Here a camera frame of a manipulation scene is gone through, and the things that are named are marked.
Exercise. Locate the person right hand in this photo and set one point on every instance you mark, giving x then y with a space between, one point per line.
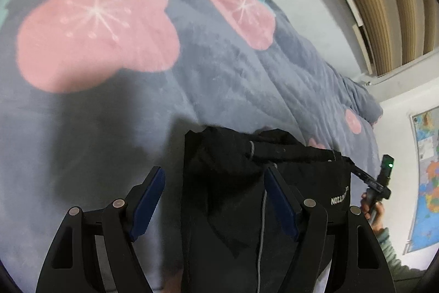
373 215

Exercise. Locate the black hooded jacket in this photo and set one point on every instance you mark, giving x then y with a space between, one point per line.
232 239

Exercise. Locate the colourful wall map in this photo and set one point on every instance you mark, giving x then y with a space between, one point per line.
424 229

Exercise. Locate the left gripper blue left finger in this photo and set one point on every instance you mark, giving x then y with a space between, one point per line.
72 265

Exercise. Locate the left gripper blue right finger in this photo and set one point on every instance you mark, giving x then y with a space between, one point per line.
358 263

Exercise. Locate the grey floral bed blanket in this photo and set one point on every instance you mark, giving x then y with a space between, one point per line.
96 92

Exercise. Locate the grey green sleeve forearm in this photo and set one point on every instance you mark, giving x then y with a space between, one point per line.
405 279

